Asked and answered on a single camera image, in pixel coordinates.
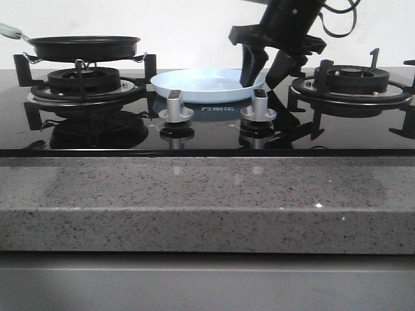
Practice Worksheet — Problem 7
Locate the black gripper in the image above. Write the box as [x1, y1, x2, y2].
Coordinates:
[229, 0, 326, 88]

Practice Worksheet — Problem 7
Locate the light blue plate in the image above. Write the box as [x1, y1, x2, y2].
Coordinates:
[150, 68, 265, 104]

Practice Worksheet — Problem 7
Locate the black frying pan green handle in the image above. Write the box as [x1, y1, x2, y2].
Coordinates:
[1, 23, 141, 63]

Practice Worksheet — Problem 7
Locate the silver stove knob far side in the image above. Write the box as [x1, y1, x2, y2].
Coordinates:
[241, 89, 276, 122]

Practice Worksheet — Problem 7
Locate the black gas burner without pan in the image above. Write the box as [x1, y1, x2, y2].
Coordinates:
[287, 48, 414, 140]

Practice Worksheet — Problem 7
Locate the silver stove knob near pan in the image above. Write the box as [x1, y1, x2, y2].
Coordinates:
[158, 90, 194, 123]

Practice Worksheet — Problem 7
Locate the black gas burner under pan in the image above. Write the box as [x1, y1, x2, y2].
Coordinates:
[14, 53, 157, 110]

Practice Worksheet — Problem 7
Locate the black glass stove top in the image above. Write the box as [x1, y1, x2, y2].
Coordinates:
[1, 70, 414, 157]

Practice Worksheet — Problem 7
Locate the grey cabinet front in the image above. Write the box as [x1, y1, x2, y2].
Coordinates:
[1, 252, 414, 310]

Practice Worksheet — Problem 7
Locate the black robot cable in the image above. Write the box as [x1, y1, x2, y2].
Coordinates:
[319, 0, 362, 38]

